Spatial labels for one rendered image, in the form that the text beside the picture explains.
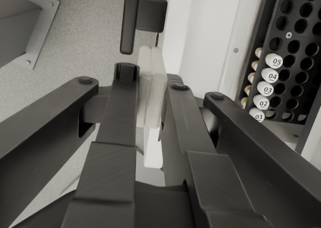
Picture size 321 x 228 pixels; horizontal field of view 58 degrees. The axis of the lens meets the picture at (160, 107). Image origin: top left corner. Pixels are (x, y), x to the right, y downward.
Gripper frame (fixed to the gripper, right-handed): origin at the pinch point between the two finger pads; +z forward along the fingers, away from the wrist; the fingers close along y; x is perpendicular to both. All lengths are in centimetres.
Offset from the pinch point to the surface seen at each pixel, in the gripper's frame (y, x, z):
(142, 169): 9, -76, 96
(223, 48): 9.0, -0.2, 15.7
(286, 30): 12.5, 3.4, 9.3
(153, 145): 1.7, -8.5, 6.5
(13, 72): -49, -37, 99
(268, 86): 11.9, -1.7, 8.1
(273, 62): 11.6, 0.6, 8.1
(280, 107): 14.4, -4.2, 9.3
